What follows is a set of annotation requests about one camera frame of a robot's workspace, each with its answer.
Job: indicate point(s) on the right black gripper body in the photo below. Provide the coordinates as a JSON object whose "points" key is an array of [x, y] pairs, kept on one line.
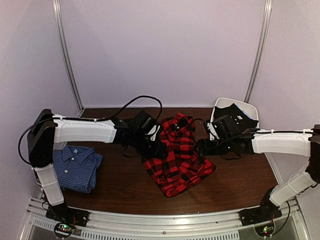
{"points": [[224, 146]]}

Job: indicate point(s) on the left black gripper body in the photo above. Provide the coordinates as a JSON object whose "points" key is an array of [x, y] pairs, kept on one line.
{"points": [[139, 144]]}

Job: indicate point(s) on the red black plaid shirt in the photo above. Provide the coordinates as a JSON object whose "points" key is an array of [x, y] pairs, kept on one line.
{"points": [[183, 168]]}

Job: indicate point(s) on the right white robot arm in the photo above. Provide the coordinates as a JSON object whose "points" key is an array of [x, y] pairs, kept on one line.
{"points": [[305, 143]]}

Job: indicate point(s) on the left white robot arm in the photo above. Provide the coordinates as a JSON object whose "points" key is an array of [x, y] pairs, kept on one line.
{"points": [[50, 129]]}

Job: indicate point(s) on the black shirt in basin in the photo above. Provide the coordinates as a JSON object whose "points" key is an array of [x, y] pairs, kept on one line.
{"points": [[235, 116]]}

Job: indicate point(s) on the white plastic basin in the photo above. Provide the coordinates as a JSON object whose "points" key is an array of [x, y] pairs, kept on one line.
{"points": [[223, 102]]}

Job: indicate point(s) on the folded blue checked shirt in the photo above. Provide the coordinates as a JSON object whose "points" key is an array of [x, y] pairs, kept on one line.
{"points": [[76, 167]]}

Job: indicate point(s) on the right circuit board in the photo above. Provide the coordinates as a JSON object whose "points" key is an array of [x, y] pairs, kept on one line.
{"points": [[264, 230]]}

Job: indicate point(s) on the circuit board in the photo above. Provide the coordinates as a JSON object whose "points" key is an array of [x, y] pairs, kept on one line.
{"points": [[264, 230], [63, 230]]}

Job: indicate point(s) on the left circuit board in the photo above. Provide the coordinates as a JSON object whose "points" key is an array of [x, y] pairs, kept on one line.
{"points": [[63, 230]]}

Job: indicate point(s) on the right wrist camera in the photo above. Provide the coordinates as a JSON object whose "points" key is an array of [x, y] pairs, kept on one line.
{"points": [[208, 128]]}

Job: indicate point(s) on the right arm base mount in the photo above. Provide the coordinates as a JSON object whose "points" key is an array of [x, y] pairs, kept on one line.
{"points": [[265, 212]]}

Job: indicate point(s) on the front aluminium rail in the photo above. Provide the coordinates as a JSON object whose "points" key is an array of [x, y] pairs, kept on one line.
{"points": [[223, 225]]}

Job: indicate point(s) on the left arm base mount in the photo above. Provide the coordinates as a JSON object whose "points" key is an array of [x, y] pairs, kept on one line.
{"points": [[65, 214]]}

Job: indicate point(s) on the right aluminium frame post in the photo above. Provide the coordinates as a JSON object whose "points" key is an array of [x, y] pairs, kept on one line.
{"points": [[263, 36]]}

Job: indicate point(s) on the aluminium frame post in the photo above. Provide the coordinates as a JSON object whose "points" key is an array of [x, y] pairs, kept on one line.
{"points": [[65, 54], [263, 36]]}

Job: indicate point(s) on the left aluminium frame post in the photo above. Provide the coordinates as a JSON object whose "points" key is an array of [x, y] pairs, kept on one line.
{"points": [[65, 54]]}

